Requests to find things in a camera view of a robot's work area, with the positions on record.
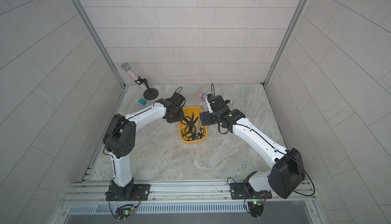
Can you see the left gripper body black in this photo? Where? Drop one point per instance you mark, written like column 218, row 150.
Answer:
column 173, row 114

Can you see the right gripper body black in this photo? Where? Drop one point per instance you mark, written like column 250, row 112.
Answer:
column 206, row 118

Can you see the yellow plastic storage box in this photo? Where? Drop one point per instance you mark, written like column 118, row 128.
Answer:
column 188, row 113

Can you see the all black scissors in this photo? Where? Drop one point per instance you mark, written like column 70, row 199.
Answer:
column 189, row 121

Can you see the silver blade black scissors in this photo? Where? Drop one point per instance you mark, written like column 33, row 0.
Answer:
column 193, row 133

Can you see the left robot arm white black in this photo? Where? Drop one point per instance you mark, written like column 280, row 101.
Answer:
column 119, row 141

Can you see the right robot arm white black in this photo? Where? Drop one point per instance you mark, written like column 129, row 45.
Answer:
column 286, row 166

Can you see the purple toy figure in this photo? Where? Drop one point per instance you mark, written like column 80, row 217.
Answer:
column 203, row 96

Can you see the teal eraser block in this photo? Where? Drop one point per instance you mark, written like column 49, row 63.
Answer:
column 142, row 101

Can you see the glitter silver microphone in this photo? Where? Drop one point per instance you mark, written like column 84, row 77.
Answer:
column 132, row 72

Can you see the right circuit board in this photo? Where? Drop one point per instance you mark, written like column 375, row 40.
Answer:
column 255, row 209

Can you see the circuit board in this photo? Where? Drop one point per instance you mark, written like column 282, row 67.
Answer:
column 255, row 209
column 124, row 212

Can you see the left circuit board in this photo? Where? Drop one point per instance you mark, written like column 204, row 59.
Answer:
column 124, row 212

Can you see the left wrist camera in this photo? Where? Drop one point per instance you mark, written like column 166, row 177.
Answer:
column 178, row 100

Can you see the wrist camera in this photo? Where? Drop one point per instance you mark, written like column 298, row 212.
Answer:
column 216, row 103
column 178, row 100

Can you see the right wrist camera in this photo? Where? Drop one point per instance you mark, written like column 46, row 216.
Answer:
column 216, row 103

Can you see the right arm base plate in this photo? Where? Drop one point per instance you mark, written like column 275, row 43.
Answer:
column 238, row 193

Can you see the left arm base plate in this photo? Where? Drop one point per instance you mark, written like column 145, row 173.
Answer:
column 129, row 193

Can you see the aluminium frame rail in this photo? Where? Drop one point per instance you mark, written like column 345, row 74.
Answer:
column 169, row 191

